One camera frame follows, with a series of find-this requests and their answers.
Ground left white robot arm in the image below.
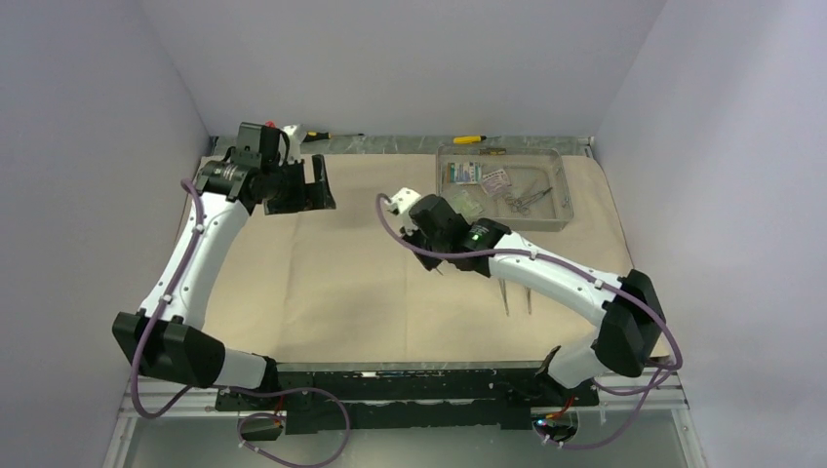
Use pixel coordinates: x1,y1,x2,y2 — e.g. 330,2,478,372
112,122,335,410

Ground clear pouch green item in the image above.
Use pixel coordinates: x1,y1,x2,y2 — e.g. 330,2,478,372
449,190,485,221

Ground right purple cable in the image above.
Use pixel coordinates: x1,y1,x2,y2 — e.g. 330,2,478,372
375,192,685,451

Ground right side aluminium rail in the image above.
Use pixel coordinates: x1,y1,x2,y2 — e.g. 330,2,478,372
575,136,595,159

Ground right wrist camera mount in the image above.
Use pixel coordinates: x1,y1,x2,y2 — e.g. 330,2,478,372
384,187,422,235

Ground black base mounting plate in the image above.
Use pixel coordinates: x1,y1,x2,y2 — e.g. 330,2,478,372
216,361,599,435

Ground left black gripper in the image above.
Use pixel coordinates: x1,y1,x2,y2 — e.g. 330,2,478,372
262,154,335,215

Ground black yellow short screwdriver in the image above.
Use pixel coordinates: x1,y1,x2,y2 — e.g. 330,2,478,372
478,147,507,156

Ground green suture packet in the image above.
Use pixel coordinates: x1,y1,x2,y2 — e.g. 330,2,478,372
443,161,482,185

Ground wire mesh instrument tray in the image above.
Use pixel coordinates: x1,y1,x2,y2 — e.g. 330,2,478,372
436,145,573,232

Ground beige surgical wrap cloth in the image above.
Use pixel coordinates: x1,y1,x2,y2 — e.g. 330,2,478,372
204,154,593,363

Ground steel surgical scissors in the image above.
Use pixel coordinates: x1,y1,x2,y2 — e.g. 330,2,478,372
504,187,553,215

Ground pink suture packet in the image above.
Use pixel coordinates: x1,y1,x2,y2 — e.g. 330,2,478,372
479,169,512,198

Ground aluminium rail frame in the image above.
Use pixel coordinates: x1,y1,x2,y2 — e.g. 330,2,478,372
104,363,706,467

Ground yellow black screwdriver left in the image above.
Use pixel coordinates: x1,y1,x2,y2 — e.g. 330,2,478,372
303,132,364,143

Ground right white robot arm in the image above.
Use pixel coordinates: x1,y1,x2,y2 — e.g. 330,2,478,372
379,189,665,405

